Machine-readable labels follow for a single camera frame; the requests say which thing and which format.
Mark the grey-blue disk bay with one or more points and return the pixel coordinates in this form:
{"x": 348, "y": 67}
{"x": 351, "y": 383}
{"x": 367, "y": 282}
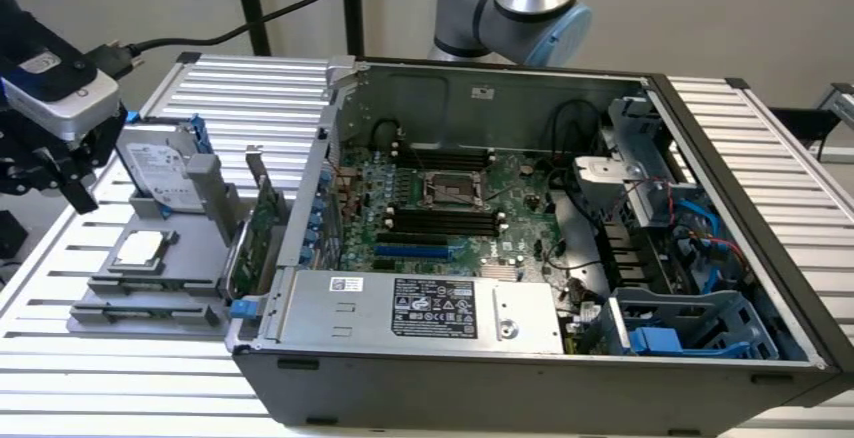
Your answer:
{"x": 707, "y": 318}

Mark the green motherboard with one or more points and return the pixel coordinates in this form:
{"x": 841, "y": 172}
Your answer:
{"x": 527, "y": 208}

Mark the black open PC case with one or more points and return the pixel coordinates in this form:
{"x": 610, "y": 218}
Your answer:
{"x": 534, "y": 388}

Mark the aluminium frame rail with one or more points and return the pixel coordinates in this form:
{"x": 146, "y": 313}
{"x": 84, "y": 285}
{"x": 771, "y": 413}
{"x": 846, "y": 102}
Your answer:
{"x": 837, "y": 103}

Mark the black box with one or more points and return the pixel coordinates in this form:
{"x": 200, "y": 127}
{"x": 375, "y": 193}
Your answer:
{"x": 801, "y": 125}

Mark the metal drive cage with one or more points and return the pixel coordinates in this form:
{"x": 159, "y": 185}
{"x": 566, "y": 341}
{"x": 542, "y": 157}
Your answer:
{"x": 641, "y": 158}

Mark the silver hard disk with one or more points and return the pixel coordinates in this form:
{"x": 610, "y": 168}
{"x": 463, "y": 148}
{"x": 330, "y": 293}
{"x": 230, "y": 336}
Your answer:
{"x": 156, "y": 168}

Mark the silver chipset heatsink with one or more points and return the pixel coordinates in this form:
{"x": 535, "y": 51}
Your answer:
{"x": 499, "y": 272}

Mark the blue expansion slot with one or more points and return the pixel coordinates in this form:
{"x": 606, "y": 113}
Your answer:
{"x": 412, "y": 250}

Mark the blue case latch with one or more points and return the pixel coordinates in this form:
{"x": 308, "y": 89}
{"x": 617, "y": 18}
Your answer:
{"x": 243, "y": 308}

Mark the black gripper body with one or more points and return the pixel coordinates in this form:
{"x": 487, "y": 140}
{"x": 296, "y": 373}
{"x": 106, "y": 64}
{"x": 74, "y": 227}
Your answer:
{"x": 27, "y": 158}

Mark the CPU socket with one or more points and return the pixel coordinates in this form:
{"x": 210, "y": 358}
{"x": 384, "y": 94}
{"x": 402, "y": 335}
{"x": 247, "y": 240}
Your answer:
{"x": 453, "y": 188}

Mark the green RAM stick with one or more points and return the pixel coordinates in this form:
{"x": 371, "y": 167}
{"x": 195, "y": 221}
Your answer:
{"x": 150, "y": 313}

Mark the silver power supply unit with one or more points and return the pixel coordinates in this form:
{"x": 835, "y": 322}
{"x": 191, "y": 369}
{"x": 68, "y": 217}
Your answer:
{"x": 374, "y": 313}

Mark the black RAM slot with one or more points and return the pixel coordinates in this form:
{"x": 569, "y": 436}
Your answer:
{"x": 443, "y": 150}
{"x": 443, "y": 210}
{"x": 443, "y": 232}
{"x": 443, "y": 217}
{"x": 443, "y": 155}
{"x": 443, "y": 224}

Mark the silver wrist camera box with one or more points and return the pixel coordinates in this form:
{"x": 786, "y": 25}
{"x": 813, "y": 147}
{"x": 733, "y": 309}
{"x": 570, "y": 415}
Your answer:
{"x": 74, "y": 103}

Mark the silver fan bracket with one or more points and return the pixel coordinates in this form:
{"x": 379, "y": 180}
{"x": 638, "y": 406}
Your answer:
{"x": 601, "y": 170}

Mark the black stand pole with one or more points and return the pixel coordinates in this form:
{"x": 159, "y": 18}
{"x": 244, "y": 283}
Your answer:
{"x": 354, "y": 8}
{"x": 252, "y": 8}

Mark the silver CPU chip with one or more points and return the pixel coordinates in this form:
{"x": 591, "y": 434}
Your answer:
{"x": 143, "y": 248}

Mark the green graphics card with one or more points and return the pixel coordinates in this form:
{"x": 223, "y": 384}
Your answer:
{"x": 260, "y": 238}

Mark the grey parts rack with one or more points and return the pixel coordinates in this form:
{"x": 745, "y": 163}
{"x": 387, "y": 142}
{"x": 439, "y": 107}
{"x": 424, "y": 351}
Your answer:
{"x": 200, "y": 258}

